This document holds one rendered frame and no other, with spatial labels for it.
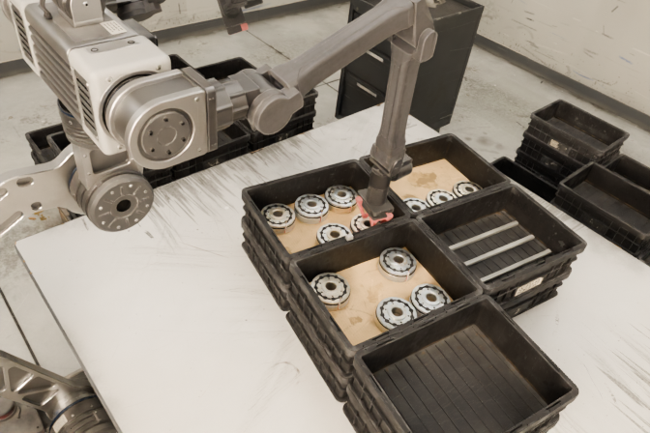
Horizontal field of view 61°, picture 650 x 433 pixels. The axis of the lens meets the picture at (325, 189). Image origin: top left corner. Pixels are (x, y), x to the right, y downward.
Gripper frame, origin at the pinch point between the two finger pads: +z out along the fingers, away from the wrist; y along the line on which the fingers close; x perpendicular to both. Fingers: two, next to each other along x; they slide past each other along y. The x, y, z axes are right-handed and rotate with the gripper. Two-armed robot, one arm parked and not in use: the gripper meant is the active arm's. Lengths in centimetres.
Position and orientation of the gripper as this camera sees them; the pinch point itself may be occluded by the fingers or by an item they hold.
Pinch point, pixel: (369, 222)
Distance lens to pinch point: 159.6
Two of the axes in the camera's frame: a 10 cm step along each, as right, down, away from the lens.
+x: -9.0, 1.9, -3.9
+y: -4.2, -6.1, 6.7
